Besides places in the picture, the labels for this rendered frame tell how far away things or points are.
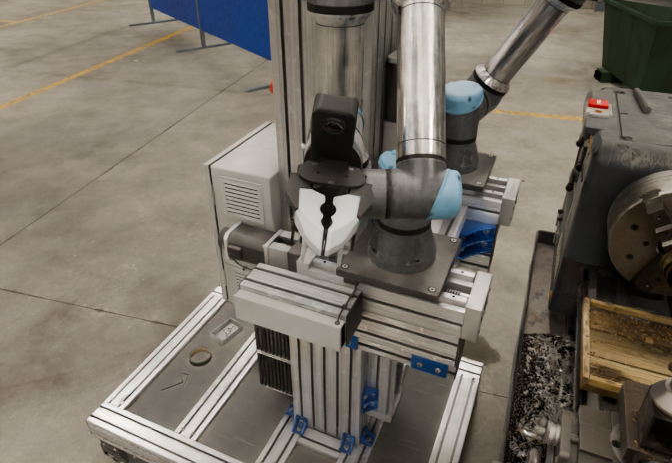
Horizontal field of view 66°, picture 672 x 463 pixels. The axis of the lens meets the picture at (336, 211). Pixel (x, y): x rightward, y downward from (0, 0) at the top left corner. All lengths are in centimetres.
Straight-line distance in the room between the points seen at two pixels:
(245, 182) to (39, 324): 189
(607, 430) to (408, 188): 66
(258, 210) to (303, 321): 38
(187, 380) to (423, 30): 173
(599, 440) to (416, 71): 77
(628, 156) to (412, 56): 94
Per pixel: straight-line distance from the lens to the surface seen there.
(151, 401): 221
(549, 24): 152
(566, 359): 186
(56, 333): 297
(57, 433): 253
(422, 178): 76
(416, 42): 84
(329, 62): 95
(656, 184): 156
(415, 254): 111
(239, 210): 144
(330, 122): 53
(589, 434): 118
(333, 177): 55
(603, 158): 163
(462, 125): 148
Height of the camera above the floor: 184
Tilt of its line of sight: 31 degrees down
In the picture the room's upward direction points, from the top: straight up
